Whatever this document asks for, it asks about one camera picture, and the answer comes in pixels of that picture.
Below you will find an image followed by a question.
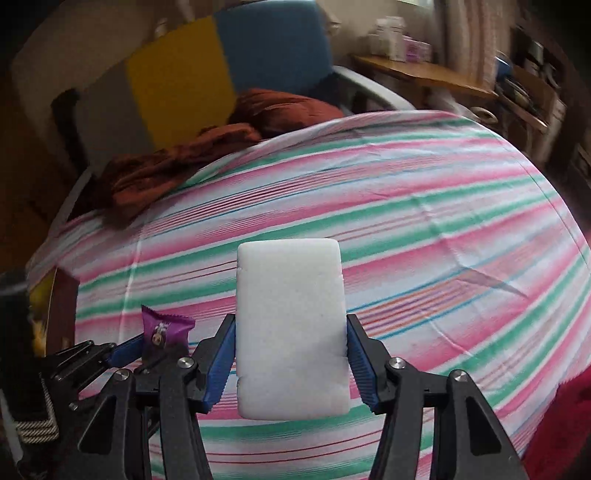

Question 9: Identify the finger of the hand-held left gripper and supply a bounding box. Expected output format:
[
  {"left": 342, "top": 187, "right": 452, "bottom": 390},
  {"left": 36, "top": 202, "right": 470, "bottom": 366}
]
[
  {"left": 136, "top": 346, "right": 188, "bottom": 376},
  {"left": 46, "top": 335, "right": 145, "bottom": 393}
]

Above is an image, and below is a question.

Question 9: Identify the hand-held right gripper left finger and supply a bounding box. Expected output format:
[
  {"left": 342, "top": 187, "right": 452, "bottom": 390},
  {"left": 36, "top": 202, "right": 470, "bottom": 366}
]
[{"left": 55, "top": 314, "right": 237, "bottom": 480}]

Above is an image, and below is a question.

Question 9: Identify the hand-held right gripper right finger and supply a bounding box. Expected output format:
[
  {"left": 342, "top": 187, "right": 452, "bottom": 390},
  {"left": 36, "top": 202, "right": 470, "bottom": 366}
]
[{"left": 346, "top": 314, "right": 527, "bottom": 480}]

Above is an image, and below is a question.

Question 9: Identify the purple snack packet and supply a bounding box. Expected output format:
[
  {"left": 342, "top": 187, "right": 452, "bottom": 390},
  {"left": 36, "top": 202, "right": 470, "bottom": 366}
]
[{"left": 141, "top": 305, "right": 195, "bottom": 363}]

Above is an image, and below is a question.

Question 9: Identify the gold square tin box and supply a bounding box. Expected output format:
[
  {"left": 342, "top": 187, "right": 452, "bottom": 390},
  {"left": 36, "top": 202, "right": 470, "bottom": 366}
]
[{"left": 28, "top": 265, "right": 80, "bottom": 356}]

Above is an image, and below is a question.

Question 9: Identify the white foam block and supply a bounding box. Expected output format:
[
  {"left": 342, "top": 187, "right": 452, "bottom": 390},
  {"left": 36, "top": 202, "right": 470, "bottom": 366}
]
[{"left": 236, "top": 237, "right": 349, "bottom": 421}]

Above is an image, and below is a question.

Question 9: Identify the pink green striped tablecloth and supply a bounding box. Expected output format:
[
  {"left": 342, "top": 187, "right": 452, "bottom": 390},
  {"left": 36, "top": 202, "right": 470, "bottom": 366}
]
[{"left": 25, "top": 108, "right": 591, "bottom": 480}]

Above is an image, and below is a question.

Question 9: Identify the brown crumpled cloth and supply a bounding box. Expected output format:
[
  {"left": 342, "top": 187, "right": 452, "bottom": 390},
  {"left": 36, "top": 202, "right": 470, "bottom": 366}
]
[{"left": 99, "top": 89, "right": 345, "bottom": 220}]

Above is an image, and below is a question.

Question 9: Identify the red fuzzy cloth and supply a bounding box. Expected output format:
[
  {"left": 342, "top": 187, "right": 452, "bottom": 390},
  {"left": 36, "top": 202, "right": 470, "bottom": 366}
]
[{"left": 524, "top": 374, "right": 591, "bottom": 480}]

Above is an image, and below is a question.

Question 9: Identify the grey yellow blue chair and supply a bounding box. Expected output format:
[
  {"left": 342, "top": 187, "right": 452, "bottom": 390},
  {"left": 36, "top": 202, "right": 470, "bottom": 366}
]
[{"left": 46, "top": 0, "right": 416, "bottom": 236}]

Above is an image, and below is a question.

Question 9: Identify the wooden side desk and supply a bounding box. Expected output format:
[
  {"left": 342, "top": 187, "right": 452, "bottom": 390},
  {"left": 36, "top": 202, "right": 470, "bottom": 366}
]
[{"left": 348, "top": 53, "right": 499, "bottom": 112}]

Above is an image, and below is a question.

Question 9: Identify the purple pink box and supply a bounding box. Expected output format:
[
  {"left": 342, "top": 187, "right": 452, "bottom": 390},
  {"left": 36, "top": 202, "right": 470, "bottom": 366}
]
[{"left": 402, "top": 37, "right": 432, "bottom": 63}]

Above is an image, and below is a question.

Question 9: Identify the cluttered wooden shelf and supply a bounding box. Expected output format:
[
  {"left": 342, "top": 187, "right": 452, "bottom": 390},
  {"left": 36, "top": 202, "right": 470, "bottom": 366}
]
[{"left": 496, "top": 14, "right": 591, "bottom": 181}]

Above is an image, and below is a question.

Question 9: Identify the white box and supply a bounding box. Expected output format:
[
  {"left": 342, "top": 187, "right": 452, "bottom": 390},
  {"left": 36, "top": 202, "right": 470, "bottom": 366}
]
[{"left": 369, "top": 16, "right": 407, "bottom": 60}]

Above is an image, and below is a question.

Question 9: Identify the beige curtain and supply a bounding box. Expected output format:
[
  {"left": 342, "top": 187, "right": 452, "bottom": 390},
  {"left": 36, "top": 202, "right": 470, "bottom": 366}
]
[{"left": 434, "top": 0, "right": 513, "bottom": 88}]

